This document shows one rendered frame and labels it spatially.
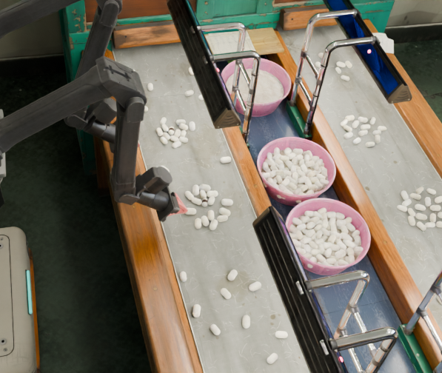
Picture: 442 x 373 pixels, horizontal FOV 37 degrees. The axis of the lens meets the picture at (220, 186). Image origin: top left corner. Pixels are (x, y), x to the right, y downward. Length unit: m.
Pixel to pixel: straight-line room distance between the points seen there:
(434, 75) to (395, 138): 1.63
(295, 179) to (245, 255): 0.36
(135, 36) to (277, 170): 0.77
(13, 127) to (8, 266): 1.10
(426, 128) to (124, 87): 1.34
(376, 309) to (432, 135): 0.73
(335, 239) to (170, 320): 0.59
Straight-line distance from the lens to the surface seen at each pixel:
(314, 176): 2.25
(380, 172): 2.31
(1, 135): 1.54
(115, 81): 1.44
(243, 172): 2.16
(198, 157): 2.22
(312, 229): 2.08
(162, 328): 1.82
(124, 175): 1.73
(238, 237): 2.02
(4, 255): 2.58
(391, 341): 1.54
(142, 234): 1.98
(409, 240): 2.15
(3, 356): 2.38
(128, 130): 1.59
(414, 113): 2.53
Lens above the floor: 2.37
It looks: 50 degrees down
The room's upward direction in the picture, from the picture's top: 7 degrees clockwise
